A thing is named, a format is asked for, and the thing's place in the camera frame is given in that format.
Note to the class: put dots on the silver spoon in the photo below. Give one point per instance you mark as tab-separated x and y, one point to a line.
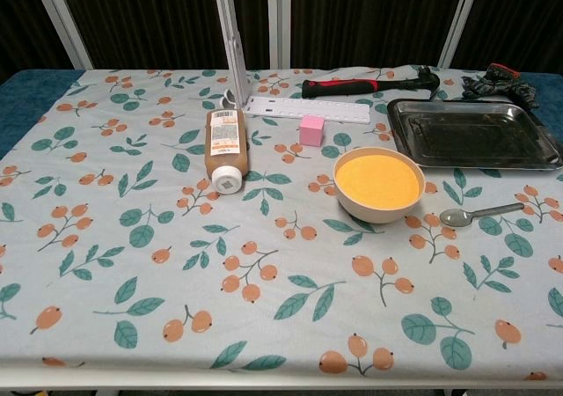
455	217

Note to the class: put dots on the beige bowl with orange inside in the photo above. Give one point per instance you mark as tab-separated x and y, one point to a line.
376	180

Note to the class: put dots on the floral fruit print tablecloth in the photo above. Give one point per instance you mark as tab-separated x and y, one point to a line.
132	171

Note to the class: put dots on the rectangular metal tray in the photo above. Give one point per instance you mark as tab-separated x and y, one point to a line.
475	136

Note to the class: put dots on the pink cube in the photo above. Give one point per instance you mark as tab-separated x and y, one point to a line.
311	131

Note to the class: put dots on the brown bottle with white cap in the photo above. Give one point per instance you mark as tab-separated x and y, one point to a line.
224	149

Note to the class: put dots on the dark pleated partition panel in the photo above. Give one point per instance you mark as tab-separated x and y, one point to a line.
22	26
523	17
365	17
154	17

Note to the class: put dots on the black patterned work glove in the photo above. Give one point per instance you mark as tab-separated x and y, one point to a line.
492	83

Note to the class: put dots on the white perforated L-shaped bracket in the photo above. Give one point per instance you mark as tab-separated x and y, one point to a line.
239	75

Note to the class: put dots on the white partition frame post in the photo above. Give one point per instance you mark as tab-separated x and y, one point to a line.
279	17
457	22
66	26

